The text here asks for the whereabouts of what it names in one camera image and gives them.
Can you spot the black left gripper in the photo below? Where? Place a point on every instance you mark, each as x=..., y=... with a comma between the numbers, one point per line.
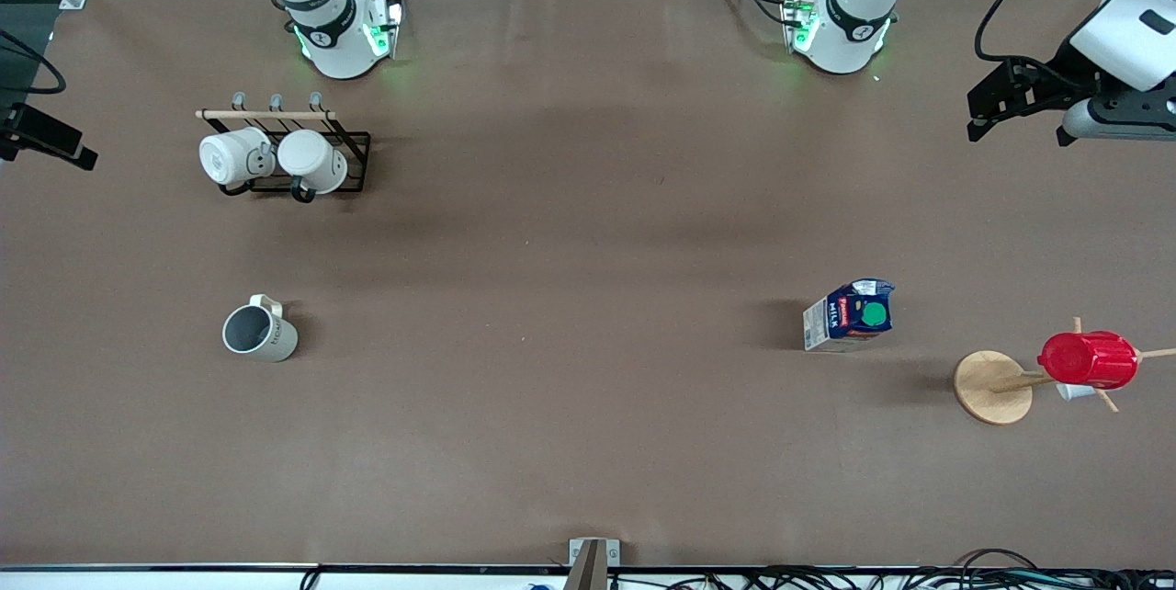
x=1058, y=78

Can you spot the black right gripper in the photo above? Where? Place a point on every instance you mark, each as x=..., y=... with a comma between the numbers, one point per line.
x=28, y=132

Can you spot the white mug with grey inside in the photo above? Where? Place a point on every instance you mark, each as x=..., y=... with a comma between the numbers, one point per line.
x=255, y=333

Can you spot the blue milk carton green cap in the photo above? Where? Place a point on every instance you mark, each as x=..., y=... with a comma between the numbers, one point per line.
x=850, y=319

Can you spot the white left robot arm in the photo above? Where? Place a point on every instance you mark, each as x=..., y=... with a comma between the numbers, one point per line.
x=854, y=20

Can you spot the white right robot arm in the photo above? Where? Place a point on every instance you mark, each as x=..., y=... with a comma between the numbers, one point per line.
x=335, y=48

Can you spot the red plastic cup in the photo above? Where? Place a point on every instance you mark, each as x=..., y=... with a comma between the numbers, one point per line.
x=1089, y=360

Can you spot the small white cup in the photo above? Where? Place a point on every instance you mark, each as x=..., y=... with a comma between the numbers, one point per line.
x=1073, y=392

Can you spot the white hanging mug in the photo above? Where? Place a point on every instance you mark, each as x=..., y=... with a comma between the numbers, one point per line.
x=312, y=158
x=230, y=158

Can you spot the wooden mug tree stand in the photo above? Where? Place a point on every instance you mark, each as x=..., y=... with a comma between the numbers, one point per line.
x=988, y=388

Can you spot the brown table cover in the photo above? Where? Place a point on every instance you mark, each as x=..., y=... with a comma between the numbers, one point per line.
x=588, y=158

